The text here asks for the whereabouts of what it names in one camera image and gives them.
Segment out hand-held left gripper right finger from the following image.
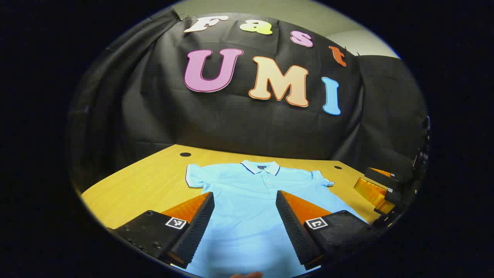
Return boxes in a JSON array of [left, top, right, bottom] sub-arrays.
[[275, 190, 382, 271]]

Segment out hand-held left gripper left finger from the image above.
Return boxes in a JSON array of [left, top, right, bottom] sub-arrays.
[[105, 191, 215, 270]]

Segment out light blue T-shirt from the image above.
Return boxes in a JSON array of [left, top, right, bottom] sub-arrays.
[[172, 160, 369, 278]]

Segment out black backdrop cloth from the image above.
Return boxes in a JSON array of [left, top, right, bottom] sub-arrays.
[[66, 8, 430, 193]]

